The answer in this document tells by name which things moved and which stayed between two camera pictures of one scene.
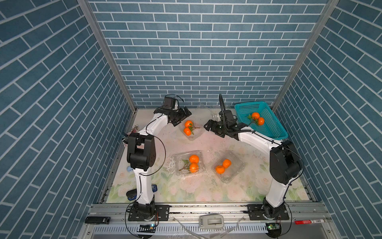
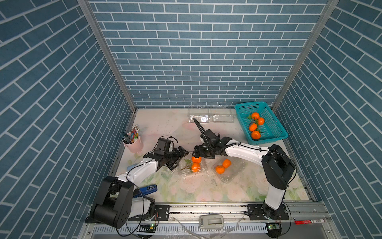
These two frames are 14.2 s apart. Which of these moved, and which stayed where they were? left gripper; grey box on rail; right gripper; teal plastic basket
Moved: left gripper; right gripper
Stayed: teal plastic basket; grey box on rail
